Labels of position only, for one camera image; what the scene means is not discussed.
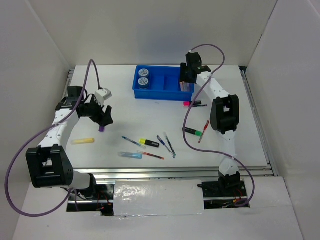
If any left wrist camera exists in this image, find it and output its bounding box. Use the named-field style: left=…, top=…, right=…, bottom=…
left=94, top=88, right=112, bottom=106

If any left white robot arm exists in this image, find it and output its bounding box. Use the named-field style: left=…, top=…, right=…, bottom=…
left=25, top=86, right=114, bottom=200

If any white foil panel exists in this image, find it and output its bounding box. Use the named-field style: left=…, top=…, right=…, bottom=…
left=113, top=180, right=204, bottom=217

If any lilac highlighter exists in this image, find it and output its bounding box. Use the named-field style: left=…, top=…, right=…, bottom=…
left=179, top=82, right=191, bottom=92

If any dark blue pen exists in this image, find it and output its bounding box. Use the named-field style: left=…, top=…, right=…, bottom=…
left=156, top=135, right=175, bottom=158

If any red ballpoint pen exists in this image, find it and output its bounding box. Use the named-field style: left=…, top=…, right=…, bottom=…
left=198, top=120, right=210, bottom=144

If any pale yellow highlighter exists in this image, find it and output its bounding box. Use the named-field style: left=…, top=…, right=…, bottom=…
left=71, top=138, right=95, bottom=145

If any red gel pen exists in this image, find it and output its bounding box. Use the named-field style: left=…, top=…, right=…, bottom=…
left=137, top=151, right=165, bottom=160

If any black purple highlighter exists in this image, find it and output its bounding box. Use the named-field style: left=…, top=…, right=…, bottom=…
left=98, top=126, right=105, bottom=132

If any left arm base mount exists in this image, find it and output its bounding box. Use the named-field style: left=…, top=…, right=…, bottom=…
left=67, top=173, right=115, bottom=217

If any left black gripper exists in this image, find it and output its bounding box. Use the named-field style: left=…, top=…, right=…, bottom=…
left=81, top=94, right=114, bottom=127

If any black yellow highlighter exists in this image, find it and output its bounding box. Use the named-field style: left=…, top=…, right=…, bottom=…
left=139, top=138, right=160, bottom=148

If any light blue highlighter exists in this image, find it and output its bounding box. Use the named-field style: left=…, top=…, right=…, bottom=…
left=118, top=151, right=143, bottom=159

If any black green highlighter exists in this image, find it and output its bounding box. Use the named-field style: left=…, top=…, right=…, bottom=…
left=182, top=127, right=203, bottom=137

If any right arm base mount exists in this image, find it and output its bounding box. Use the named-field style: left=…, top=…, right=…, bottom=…
left=197, top=172, right=249, bottom=210

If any teal gel pen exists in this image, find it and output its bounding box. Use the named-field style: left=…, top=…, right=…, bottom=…
left=163, top=132, right=176, bottom=158

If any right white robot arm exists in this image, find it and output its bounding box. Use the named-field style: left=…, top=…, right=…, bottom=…
left=180, top=51, right=241, bottom=196

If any blue plastic sorting tray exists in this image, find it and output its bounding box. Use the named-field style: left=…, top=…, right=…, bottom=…
left=132, top=65, right=195, bottom=102

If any aluminium front rail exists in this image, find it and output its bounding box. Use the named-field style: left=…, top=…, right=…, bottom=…
left=72, top=167, right=273, bottom=180

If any purple gel pen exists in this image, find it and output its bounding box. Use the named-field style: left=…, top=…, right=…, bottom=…
left=189, top=104, right=208, bottom=108

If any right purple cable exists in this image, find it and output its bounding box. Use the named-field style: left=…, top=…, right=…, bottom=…
left=183, top=44, right=256, bottom=208

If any blue gel pen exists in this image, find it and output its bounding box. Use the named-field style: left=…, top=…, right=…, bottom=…
left=122, top=136, right=143, bottom=148

